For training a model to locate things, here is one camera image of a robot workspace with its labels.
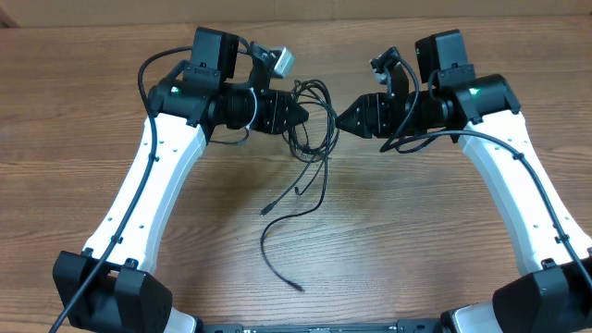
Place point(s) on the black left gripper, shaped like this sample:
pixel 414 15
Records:
pixel 271 113

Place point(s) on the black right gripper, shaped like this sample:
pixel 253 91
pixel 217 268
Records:
pixel 382 115

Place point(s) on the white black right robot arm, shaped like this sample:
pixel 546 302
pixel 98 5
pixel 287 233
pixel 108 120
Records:
pixel 445 97

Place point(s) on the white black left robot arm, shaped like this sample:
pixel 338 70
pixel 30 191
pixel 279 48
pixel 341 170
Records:
pixel 109 286

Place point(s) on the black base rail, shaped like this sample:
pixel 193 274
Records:
pixel 400 326

